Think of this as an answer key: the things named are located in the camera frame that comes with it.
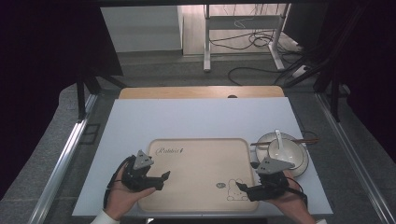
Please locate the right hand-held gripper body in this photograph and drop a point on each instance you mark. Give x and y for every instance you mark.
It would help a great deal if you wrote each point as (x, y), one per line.
(270, 183)

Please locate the black metal stand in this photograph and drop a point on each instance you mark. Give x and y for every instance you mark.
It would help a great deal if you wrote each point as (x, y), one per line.
(334, 93)
(81, 93)

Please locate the person's right hand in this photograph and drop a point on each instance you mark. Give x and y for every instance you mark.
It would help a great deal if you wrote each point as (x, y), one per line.
(289, 202)

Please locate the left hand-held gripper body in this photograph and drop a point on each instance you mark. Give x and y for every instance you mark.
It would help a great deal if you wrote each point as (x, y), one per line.
(137, 179)

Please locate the white ceramic spoon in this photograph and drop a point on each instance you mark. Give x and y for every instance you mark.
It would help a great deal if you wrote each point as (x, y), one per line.
(279, 140)

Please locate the white bowl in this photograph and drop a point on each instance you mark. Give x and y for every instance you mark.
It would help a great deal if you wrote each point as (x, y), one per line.
(288, 152)

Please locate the wooden table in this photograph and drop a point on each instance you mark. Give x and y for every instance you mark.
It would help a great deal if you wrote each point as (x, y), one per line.
(199, 92)

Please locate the white sleeve cuff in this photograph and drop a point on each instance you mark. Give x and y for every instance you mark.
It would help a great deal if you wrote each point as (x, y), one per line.
(104, 218)

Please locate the white plate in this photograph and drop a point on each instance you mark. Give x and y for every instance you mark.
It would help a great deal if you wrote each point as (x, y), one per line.
(303, 161)

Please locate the white cabinet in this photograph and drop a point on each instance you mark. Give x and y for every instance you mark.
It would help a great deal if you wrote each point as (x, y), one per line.
(141, 29)

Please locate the white power strip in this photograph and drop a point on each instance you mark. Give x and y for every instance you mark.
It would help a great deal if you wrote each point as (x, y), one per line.
(299, 71)

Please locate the beige printed tray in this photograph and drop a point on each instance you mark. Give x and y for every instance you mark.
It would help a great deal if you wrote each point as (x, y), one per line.
(196, 174)

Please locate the brown chopsticks pair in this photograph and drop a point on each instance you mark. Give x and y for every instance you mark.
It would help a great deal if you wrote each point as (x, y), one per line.
(306, 141)

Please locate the person's left hand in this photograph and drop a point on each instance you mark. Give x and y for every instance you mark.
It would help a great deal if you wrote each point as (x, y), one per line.
(124, 197)

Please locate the white desk frame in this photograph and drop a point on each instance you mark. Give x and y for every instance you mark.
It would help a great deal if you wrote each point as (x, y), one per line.
(243, 22)

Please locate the metal floor rail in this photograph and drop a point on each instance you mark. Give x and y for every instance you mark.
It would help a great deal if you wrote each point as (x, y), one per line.
(59, 168)
(355, 155)

